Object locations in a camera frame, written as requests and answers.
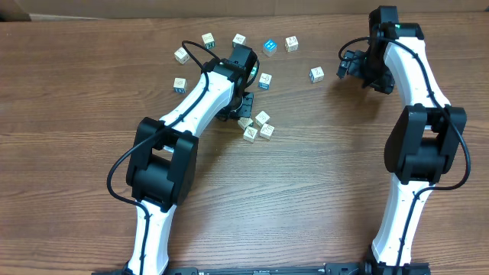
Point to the block green R number five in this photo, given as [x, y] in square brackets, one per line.
[266, 131]

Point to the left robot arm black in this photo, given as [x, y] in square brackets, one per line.
[162, 166]

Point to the block yellow O side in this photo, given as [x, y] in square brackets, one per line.
[291, 44]

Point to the block yellow C side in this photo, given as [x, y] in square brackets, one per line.
[262, 118]

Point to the block green R side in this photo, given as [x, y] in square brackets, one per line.
[208, 41]

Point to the block blue D side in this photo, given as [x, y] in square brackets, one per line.
[180, 85]

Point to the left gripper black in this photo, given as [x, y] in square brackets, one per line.
[240, 109]

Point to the green top 4 block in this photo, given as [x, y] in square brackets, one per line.
[254, 71]

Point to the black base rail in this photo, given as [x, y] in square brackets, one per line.
[326, 269]

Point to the block green J side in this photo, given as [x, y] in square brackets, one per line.
[238, 40]

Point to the block green F side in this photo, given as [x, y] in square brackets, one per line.
[244, 122]

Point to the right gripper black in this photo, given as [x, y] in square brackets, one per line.
[352, 67]

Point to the blue top block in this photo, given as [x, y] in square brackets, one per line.
[269, 47]

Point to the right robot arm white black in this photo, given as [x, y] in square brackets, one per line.
[423, 143]

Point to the block blue T side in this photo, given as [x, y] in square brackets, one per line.
[316, 74]

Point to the block plain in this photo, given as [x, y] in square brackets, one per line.
[181, 55]
[250, 134]

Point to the umbrella block blue side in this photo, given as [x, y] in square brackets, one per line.
[264, 81]

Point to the cardboard backdrop wall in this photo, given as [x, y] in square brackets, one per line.
[26, 10]

